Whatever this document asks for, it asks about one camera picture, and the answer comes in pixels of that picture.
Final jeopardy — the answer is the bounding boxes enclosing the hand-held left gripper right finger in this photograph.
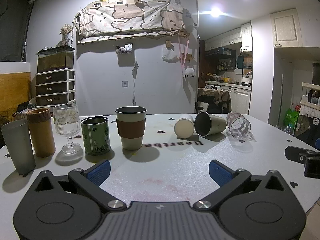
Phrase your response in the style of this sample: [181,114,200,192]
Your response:
[193,159,292,209]

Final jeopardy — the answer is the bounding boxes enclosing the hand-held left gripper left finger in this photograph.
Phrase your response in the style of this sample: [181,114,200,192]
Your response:
[34,159,127,212]

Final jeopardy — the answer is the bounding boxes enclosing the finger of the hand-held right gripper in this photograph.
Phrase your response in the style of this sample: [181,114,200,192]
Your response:
[285,145,320,165]
[303,157,320,178]

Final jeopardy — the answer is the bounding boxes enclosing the plain steel cup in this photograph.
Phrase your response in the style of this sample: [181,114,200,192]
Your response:
[194,112,227,137]

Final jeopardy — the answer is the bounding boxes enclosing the clear glass mug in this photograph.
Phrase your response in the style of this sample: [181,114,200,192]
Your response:
[226,112,254,141]

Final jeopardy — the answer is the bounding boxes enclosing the cream cup with twine wrap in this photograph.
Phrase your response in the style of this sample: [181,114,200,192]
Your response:
[174,114,195,139]

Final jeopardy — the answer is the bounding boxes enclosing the green tin cup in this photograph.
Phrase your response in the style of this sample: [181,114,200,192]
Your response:
[80,116,111,155]

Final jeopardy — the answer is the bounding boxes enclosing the steel cup with brown sleeve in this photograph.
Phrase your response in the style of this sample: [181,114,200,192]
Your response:
[115,106,148,151]

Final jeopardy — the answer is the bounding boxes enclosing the brown cylindrical cup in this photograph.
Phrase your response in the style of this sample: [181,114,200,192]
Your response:
[26,108,56,158]

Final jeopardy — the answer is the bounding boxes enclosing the grey frosted cup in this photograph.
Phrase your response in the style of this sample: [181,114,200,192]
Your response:
[1,119,36,175]

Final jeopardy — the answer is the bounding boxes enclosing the dark printed cloth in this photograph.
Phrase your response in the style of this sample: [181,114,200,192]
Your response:
[294,114,320,144]

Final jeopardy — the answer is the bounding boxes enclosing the green plastic bag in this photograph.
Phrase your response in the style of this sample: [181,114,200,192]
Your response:
[282,107,300,133]

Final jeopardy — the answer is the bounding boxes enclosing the ribbed glass goblet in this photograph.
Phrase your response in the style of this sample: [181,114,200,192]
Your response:
[53,103,81,155]

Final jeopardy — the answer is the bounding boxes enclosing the white shelf with bottles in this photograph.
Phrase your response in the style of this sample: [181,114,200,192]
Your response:
[300,82,320,117]

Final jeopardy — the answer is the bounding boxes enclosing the chair with draped clothes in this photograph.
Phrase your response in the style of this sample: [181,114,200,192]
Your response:
[195,87,232,114]

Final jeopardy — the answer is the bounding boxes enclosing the white lower kitchen cabinets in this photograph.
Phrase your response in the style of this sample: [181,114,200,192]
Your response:
[205,81,251,114]

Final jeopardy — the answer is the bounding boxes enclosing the white kitchen cabinets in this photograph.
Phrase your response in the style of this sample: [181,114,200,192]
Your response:
[205,81,251,114]
[205,22,253,52]

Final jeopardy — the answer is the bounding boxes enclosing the white drawer unit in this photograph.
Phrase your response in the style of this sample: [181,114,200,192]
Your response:
[35,69,76,106]

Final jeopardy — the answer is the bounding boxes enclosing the brown wooden door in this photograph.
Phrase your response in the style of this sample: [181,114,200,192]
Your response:
[197,38,207,89]

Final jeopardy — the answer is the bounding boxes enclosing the black kitchen spice rack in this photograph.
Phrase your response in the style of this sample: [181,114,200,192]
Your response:
[206,47,237,71]

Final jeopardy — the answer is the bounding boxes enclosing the wooden board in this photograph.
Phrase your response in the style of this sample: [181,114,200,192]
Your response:
[0,71,32,117]

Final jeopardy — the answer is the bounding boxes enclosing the glass fish tank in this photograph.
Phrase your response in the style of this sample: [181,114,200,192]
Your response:
[37,46,76,73]

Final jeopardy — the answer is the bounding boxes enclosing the pink ribbon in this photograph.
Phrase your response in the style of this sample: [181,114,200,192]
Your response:
[178,35,190,68]

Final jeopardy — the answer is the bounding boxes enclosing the white hanging bag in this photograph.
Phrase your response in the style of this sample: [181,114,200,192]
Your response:
[162,45,178,63]

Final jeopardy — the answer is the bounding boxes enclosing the white upper kitchen cabinets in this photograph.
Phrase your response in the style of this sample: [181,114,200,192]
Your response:
[205,22,253,52]

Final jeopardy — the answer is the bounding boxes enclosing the dried flower bouquet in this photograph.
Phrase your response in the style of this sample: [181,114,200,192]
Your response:
[59,24,74,47]

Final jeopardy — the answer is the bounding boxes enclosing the printed blanket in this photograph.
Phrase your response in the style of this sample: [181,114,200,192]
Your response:
[76,0,186,44]

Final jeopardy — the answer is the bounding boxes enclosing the ceiling light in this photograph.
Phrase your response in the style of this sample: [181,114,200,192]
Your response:
[209,6,222,18]

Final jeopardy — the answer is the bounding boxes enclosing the dark curtain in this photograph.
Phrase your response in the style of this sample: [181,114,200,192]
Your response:
[0,0,38,63]

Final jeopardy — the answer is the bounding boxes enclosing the white mop handle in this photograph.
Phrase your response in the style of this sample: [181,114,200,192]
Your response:
[276,74,284,128]

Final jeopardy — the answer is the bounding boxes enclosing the hanging white cable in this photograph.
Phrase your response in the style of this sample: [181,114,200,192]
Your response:
[131,61,139,106]

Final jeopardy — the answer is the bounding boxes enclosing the clear wall organizer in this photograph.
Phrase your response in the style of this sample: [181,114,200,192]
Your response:
[115,43,133,55]

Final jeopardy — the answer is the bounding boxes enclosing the white wall cabinet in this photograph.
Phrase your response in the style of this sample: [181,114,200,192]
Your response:
[270,8,303,48]

